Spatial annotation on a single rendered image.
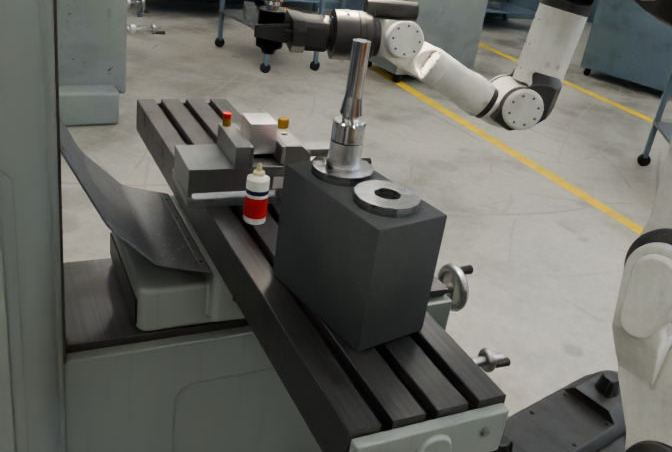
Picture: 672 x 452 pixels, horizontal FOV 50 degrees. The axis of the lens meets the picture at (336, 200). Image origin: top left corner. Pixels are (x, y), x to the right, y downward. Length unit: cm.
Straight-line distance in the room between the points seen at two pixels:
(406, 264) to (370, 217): 9
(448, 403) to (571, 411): 65
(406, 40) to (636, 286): 55
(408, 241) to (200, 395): 65
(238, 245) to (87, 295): 36
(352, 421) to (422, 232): 25
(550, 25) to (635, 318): 54
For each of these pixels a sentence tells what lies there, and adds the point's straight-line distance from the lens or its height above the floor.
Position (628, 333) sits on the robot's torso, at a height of 92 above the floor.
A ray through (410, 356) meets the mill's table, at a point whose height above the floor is 92.
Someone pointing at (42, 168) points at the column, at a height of 106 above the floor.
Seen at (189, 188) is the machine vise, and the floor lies 95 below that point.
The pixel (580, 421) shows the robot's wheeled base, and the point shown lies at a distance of 155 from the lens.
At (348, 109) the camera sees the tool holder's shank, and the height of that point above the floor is 121.
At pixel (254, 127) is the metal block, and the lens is 133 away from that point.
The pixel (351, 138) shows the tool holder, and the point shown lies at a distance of 99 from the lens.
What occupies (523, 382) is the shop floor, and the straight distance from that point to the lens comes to 263.
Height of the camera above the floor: 150
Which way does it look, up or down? 25 degrees down
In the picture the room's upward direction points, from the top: 8 degrees clockwise
